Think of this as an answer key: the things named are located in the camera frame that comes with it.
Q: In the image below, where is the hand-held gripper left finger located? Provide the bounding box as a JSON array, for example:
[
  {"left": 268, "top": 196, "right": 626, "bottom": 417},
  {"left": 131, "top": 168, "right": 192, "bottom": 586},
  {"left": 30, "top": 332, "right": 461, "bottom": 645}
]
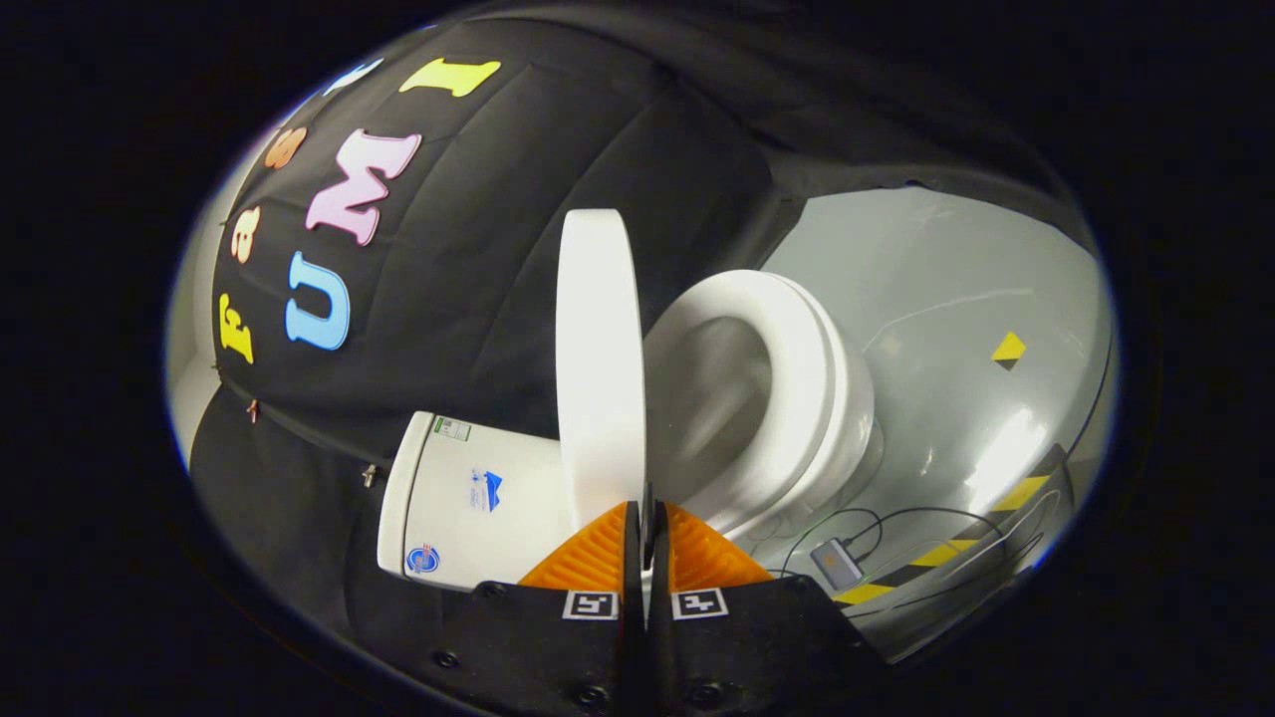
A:
[{"left": 396, "top": 501, "right": 646, "bottom": 717}]

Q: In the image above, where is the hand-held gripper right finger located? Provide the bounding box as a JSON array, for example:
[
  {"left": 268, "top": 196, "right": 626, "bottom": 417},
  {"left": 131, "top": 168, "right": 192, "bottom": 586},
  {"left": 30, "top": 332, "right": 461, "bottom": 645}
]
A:
[{"left": 645, "top": 501, "right": 890, "bottom": 717}]

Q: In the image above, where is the white ceramic toilet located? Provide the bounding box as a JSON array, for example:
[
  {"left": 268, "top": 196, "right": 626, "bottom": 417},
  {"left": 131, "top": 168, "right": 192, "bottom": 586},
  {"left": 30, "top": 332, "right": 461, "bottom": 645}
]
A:
[{"left": 376, "top": 284, "right": 888, "bottom": 595}]

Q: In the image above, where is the small grey box device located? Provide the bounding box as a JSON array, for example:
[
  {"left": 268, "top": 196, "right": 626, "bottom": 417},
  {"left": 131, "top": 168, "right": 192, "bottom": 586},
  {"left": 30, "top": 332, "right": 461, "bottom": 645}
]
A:
[{"left": 809, "top": 539, "right": 864, "bottom": 590}]

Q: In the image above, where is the yellow black striped floor tape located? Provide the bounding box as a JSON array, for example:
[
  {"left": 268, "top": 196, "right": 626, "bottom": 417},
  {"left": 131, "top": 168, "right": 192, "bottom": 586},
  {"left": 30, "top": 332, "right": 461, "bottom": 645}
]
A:
[{"left": 832, "top": 448, "right": 1075, "bottom": 608}]

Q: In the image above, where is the black backdrop cloth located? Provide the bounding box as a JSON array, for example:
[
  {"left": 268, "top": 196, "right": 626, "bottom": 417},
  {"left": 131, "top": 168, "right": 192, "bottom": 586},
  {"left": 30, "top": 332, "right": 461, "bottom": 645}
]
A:
[{"left": 187, "top": 8, "right": 1097, "bottom": 648}]

